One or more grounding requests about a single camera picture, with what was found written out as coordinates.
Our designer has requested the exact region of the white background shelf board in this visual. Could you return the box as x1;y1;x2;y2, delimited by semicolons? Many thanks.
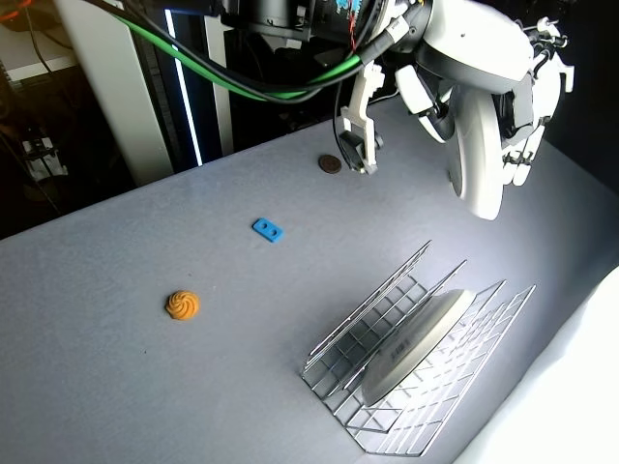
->
0;53;79;84

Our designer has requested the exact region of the white plate with dark rim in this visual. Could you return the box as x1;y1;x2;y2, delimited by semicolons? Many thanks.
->
446;84;507;222
360;288;478;408

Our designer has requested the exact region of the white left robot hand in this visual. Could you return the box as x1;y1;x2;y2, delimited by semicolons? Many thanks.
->
500;45;577;189

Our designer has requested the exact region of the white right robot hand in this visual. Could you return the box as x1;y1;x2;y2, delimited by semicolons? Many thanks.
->
394;0;541;146

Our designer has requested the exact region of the silver wire plate rack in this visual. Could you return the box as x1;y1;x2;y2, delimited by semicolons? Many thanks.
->
300;240;538;457

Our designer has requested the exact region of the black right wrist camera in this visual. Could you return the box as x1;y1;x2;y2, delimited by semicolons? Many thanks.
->
338;129;386;177

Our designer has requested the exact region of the white cabinet with light strip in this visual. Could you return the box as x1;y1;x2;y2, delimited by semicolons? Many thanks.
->
52;0;236;188

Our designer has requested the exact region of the white black bracket device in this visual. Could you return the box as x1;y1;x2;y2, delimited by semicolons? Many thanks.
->
21;137;70;183

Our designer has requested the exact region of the blue block with two holes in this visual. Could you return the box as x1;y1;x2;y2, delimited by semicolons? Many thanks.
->
251;217;285;244

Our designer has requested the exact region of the orange swirl cookie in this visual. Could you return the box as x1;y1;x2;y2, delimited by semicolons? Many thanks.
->
164;289;202;322

